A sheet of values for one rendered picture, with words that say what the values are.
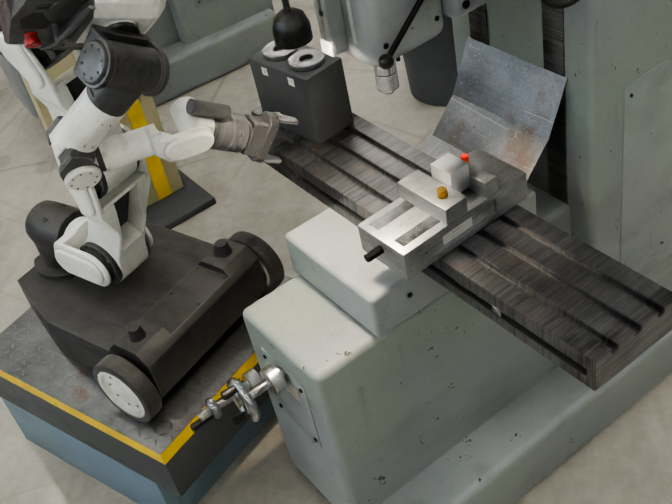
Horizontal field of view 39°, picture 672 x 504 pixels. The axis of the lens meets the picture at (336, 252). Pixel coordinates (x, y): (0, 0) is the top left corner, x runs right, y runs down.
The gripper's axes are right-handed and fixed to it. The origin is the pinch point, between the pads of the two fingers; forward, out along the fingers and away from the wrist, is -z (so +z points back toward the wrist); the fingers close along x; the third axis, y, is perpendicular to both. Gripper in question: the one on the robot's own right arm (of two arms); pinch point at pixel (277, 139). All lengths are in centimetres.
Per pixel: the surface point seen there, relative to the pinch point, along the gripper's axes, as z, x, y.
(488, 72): -41, 31, -12
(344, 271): -6.1, -14.1, -32.8
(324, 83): -11.8, 13.2, 6.9
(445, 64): -155, -7, 112
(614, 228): -74, 10, -44
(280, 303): -3.7, -32.2, -21.0
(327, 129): -17.1, 2.3, 5.1
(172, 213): -63, -97, 123
